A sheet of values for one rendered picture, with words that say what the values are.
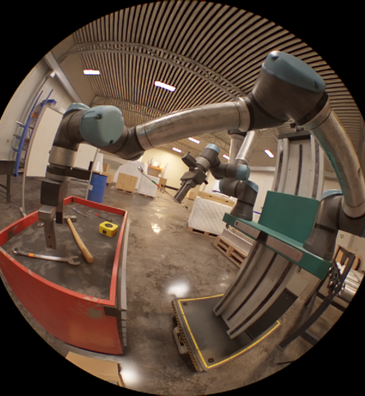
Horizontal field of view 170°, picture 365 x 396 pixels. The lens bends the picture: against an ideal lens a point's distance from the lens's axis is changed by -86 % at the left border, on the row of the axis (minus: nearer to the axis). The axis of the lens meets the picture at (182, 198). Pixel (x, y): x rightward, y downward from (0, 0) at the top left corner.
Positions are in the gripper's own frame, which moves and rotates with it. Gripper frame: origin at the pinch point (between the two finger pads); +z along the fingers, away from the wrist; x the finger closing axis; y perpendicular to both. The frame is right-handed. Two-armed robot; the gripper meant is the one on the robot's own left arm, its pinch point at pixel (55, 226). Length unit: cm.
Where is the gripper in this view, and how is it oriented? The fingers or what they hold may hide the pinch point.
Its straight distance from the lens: 40.0
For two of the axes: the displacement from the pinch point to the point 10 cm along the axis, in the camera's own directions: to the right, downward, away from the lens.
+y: -7.0, -1.5, -7.0
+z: -2.9, 9.5, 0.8
